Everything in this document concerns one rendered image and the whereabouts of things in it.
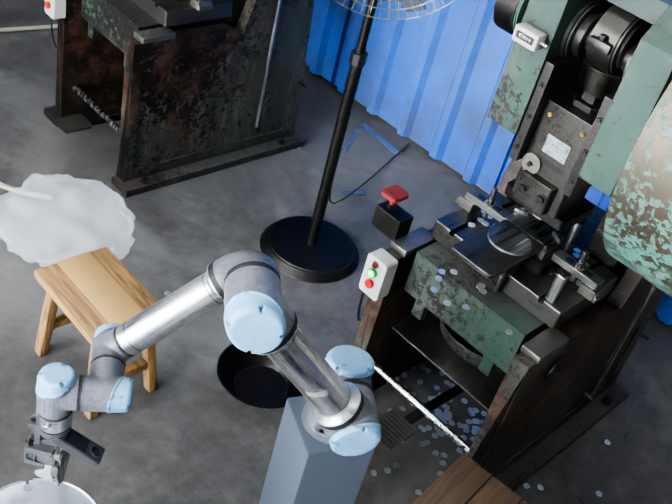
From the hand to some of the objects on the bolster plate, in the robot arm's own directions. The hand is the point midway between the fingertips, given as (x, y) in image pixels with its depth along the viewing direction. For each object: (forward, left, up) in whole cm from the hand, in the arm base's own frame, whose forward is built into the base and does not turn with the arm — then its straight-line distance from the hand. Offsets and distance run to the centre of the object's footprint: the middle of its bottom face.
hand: (61, 481), depth 206 cm
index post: (+126, +10, +35) cm, 131 cm away
